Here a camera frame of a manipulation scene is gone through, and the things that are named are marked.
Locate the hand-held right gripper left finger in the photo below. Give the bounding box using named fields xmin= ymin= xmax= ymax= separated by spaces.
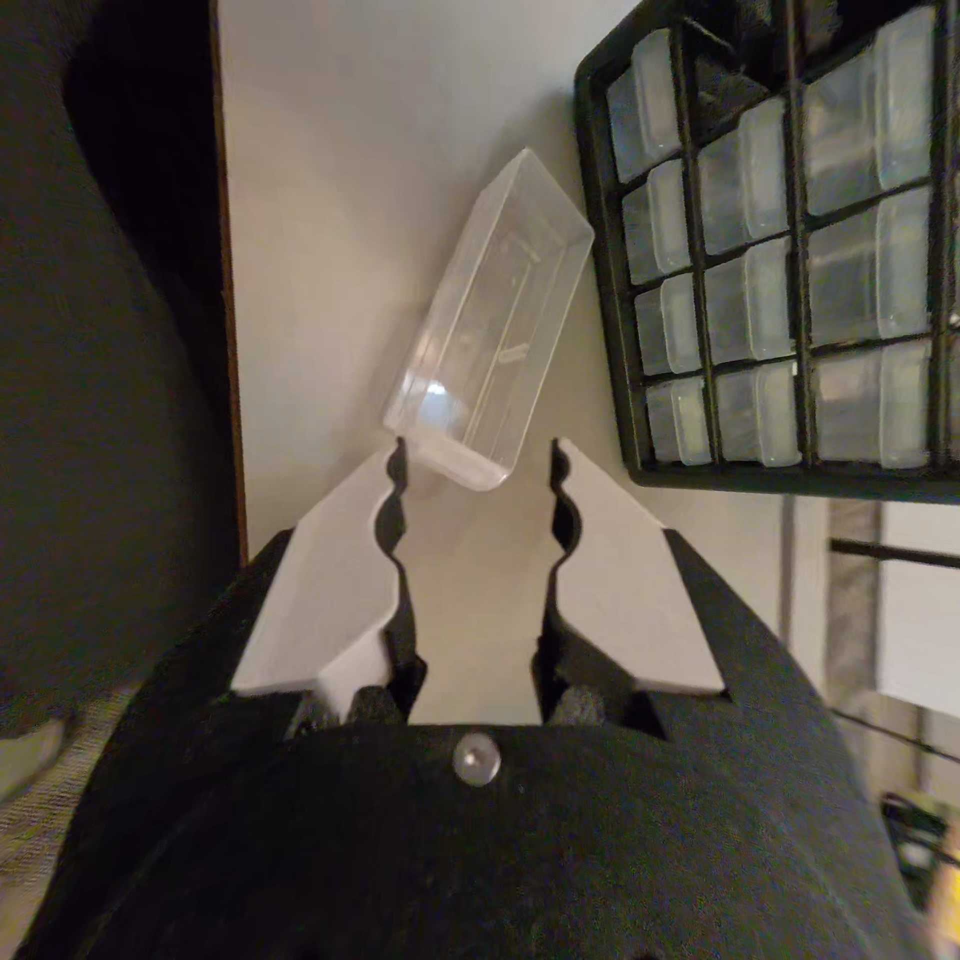
xmin=231 ymin=437 xmax=429 ymax=723

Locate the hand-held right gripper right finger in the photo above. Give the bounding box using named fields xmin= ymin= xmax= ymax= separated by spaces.
xmin=531 ymin=437 xmax=726 ymax=725

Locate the small clear plastic drawer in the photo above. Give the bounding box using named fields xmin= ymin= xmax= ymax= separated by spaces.
xmin=382 ymin=146 xmax=596 ymax=494

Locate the black drawer cabinet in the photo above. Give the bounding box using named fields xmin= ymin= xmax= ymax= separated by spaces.
xmin=573 ymin=0 xmax=960 ymax=505

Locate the set of clear cabinet drawers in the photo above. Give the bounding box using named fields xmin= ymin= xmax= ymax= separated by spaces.
xmin=606 ymin=3 xmax=960 ymax=470

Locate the person's black clothing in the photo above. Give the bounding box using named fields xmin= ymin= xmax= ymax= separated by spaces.
xmin=0 ymin=0 xmax=243 ymax=725

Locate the person's shoe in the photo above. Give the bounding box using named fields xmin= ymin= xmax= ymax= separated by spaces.
xmin=0 ymin=716 xmax=70 ymax=800

